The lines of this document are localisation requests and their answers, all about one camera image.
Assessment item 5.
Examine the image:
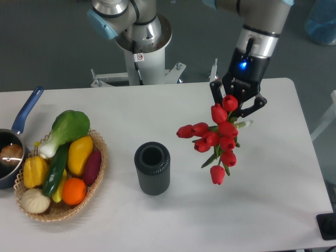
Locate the black device at edge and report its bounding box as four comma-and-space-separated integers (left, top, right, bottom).
316, 213, 335, 240

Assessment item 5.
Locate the white steamed bun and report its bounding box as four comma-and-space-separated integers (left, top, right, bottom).
21, 188, 50, 214

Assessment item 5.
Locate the yellow banana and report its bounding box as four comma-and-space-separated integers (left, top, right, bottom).
52, 170, 67, 203

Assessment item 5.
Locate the red tulip bouquet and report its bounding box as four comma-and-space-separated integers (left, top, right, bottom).
176, 94, 252, 185

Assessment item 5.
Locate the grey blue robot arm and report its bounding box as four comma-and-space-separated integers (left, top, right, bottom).
87, 1, 293, 118

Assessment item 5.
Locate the orange fruit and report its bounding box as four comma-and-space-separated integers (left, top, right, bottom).
62, 177, 86, 205

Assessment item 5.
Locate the dark grey ribbed vase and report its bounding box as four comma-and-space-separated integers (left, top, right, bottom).
134, 142, 171, 196

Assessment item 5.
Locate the woven wicker basket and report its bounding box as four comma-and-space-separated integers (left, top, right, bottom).
13, 130, 108, 222

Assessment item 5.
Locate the blue handled saucepan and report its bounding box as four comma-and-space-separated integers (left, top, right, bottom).
1, 86, 44, 189

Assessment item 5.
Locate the green cucumber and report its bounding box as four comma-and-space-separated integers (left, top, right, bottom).
42, 143, 70, 197

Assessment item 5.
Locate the yellow mango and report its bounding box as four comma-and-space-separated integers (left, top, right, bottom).
67, 135, 93, 176

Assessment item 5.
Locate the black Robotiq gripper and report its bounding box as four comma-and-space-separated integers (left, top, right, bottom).
209, 48, 270, 118

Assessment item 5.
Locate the purple sweet potato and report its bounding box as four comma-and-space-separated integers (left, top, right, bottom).
82, 150, 101, 186

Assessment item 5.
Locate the green bok choy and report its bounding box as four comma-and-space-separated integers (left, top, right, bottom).
38, 110, 90, 159

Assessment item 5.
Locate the white frame at right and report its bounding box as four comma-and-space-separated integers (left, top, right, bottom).
310, 90, 335, 142

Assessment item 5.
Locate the yellow bell pepper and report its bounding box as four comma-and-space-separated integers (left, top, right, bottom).
23, 156, 49, 188

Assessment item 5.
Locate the blue translucent container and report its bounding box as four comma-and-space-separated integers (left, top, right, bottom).
304, 0, 335, 45

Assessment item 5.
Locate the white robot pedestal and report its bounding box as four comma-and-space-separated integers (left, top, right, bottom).
91, 14, 186, 87

